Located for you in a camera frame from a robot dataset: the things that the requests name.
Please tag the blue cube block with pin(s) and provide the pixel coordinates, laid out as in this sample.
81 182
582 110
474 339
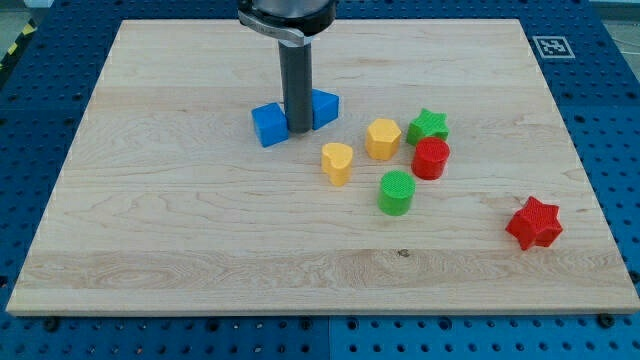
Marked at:
270 124

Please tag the robot arm flange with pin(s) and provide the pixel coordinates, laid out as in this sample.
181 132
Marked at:
293 22

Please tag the yellow heart block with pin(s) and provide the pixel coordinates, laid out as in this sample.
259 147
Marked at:
336 162

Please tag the blue triangular block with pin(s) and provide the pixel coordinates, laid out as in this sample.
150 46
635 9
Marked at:
325 108

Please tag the yellow hexagon block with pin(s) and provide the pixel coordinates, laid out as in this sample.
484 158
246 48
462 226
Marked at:
382 139

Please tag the green cylinder block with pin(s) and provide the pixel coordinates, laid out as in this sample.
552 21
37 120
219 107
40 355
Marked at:
396 192

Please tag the red cylinder block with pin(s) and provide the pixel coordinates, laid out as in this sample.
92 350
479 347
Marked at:
430 157

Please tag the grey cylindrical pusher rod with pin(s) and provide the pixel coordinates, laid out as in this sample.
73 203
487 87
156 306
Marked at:
296 76

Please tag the green star block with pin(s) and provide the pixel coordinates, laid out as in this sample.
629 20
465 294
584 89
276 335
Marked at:
427 124

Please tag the wooden board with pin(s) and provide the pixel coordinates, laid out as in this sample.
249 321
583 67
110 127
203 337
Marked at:
167 205

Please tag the red star block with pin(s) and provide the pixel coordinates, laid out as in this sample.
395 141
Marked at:
535 224

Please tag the white fiducial marker tag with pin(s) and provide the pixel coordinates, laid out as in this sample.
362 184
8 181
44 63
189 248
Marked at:
553 47

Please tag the black bolt left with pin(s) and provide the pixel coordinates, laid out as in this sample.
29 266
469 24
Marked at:
51 324

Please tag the black bolt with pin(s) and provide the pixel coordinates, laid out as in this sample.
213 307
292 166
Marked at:
51 324
606 320

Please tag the black bolt right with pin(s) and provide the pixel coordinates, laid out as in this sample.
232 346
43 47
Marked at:
606 320

